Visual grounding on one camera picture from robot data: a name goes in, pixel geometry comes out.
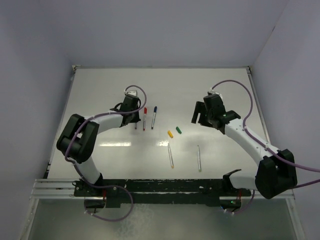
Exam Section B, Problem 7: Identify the red marker pen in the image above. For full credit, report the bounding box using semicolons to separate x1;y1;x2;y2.
143;113;147;131

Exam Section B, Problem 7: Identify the yellow pen cap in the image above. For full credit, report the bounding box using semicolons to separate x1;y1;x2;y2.
167;130;174;138

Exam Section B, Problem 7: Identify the yellow marker pen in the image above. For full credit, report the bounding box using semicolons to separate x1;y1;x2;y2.
167;143;174;169

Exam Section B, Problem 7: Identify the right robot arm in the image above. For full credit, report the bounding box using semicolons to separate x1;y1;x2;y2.
191;94;298;199

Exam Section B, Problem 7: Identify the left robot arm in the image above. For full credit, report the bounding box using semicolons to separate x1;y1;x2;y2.
56;94;141;196

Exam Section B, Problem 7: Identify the green marker pen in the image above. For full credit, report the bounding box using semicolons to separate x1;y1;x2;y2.
197;145;202;172

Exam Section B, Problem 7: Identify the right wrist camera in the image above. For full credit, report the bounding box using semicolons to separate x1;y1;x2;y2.
207;91;223;99

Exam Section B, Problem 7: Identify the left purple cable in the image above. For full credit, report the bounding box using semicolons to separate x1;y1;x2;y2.
64;84;148;191

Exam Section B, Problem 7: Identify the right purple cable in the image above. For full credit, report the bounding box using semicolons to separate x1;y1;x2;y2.
211;79;320;190

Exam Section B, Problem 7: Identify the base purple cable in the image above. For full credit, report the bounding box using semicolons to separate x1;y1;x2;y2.
83;188;134;222

